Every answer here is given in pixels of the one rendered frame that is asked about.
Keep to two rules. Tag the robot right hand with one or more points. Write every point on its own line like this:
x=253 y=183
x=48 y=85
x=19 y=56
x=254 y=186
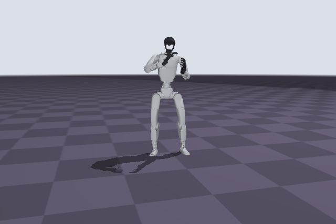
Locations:
x=168 y=57

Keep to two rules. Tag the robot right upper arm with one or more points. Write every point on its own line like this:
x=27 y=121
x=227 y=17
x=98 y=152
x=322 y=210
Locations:
x=154 y=59

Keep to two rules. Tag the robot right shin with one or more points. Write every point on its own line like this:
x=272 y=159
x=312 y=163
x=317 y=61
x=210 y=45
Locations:
x=154 y=137

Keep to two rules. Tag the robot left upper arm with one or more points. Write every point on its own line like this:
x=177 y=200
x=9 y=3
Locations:
x=179 y=61

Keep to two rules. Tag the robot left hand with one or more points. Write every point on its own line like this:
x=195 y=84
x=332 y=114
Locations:
x=183 y=69

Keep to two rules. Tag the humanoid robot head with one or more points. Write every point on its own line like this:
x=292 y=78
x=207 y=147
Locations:
x=169 y=41

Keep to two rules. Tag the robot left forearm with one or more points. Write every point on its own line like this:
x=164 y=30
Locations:
x=185 y=75

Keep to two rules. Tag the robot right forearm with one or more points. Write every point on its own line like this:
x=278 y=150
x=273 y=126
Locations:
x=155 y=66

